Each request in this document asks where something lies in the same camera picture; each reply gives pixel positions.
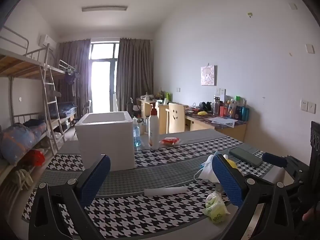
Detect grey metal bed ladder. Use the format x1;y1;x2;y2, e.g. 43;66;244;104
39;65;66;155

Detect double wall socket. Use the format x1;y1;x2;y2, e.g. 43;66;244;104
300;99;316;113

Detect row of toiletry bottles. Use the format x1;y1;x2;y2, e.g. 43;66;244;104
212;95;250;121

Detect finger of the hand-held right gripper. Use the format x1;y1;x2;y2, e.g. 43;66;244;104
262;152;310;182

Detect dark green smartphone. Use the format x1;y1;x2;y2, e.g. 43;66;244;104
229;147;263;168

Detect light wooden desk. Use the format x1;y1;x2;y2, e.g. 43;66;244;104
137;97;185;134

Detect grey-brown curtain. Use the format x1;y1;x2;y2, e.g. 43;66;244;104
58;39;91;115
115;38;153;113

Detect blue orange plaid blanket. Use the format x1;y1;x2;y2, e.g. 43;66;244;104
0;123;48;165

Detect green tissue packet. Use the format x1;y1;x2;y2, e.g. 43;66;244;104
202;191;231;224

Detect red snack packet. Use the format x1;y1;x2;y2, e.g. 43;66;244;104
160;137;181;147

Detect person's right hand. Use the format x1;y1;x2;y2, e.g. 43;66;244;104
302;204;317;222

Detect dark hanging clothes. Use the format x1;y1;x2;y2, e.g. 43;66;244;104
64;71;80;85

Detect white red-capped spray bottle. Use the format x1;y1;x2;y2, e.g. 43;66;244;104
148;102;160;150

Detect ceiling tube light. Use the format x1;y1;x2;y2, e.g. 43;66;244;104
81;5;128;12

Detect dark blue bedding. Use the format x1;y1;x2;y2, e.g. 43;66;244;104
56;102;77;117

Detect printed paper sheets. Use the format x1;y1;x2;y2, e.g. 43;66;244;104
210;116;238;126

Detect glass balcony door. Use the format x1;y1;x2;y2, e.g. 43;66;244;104
89;42;120;113

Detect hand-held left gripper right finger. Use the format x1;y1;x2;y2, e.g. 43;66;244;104
211;153;295;240

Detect blue liquid spray bottle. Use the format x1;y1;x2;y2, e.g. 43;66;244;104
132;117;142;147

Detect wooden desk with dark top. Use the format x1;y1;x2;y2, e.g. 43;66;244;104
185;110;248;143

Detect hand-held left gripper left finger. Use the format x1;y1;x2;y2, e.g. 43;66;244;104
28;154;112;240

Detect pink wall picture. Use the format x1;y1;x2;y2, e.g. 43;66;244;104
200;65;216;86

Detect wooden smiley face chair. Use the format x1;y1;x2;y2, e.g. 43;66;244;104
166;102;187;133

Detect white tissue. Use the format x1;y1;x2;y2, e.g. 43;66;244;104
144;185;188;197

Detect grey metal bunk bed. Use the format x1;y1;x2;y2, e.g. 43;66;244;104
0;26;63;200
47;59;78;133

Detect white air conditioner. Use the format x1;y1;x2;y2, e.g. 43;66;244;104
39;34;57;51

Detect beige cloth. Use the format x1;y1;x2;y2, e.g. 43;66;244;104
11;169;33;188

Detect white foam box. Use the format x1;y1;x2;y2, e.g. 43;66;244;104
75;112;135;172

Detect red plastic bag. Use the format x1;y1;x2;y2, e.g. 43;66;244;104
25;149;45;167

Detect houndstooth tablecloth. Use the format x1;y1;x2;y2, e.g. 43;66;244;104
21;129;295;240

